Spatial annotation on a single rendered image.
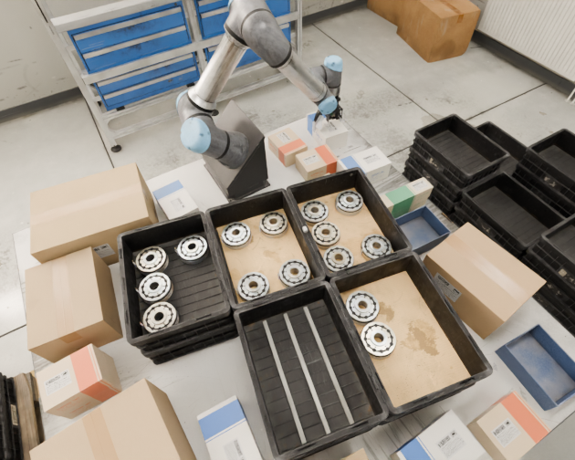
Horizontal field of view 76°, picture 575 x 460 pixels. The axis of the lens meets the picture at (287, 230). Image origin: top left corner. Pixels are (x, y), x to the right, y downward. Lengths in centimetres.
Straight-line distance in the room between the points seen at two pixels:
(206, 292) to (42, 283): 54
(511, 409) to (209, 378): 89
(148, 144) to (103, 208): 170
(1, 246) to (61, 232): 150
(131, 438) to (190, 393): 26
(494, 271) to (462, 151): 107
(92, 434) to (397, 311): 90
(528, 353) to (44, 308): 156
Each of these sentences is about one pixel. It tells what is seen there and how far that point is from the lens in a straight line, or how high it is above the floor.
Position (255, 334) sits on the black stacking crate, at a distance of 117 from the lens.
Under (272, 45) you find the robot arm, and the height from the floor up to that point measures 135.
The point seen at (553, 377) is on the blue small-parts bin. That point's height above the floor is 70.
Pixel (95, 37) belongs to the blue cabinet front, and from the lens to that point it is 281.
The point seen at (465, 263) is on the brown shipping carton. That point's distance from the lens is 135.
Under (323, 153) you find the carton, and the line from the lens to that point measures 169.
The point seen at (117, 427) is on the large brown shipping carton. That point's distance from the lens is 113.
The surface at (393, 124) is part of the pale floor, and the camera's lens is 316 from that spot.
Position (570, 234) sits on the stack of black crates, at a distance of 215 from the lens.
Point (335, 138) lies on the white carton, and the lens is 178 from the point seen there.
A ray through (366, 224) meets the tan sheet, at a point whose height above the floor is 83.
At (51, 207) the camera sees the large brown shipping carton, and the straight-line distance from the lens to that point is 161.
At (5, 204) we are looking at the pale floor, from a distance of 323.
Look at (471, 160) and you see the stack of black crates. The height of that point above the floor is 49.
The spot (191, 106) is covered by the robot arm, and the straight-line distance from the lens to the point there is 147.
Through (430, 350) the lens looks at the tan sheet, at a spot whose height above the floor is 83.
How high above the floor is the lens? 193
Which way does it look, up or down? 55 degrees down
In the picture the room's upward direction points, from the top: 3 degrees counter-clockwise
